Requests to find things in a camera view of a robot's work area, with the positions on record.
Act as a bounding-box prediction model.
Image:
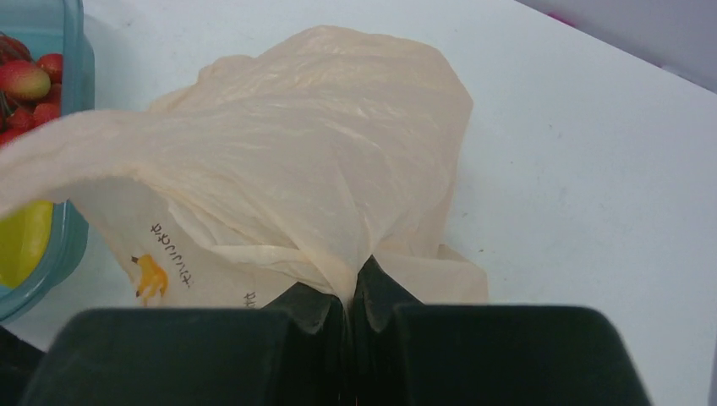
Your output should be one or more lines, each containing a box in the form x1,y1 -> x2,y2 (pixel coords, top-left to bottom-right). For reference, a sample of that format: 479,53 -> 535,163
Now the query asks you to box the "orange plastic bag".
1,26 -> 488,308

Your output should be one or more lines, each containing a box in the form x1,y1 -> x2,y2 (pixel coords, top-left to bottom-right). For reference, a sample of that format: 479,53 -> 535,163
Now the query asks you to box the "red fake fruit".
1,33 -> 63,145

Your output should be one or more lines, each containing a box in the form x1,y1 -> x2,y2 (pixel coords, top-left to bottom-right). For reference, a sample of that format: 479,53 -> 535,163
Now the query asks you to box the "teal plastic bin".
1,0 -> 95,322

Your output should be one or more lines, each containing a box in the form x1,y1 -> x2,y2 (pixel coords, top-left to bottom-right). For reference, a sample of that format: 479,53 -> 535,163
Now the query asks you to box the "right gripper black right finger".
352,259 -> 649,405

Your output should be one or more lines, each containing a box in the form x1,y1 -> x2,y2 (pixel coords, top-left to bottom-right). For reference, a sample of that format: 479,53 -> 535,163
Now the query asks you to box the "yellow fake fruit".
1,200 -> 54,288

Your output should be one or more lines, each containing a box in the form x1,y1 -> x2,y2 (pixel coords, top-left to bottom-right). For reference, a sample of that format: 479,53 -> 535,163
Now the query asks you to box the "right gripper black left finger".
20,283 -> 344,405

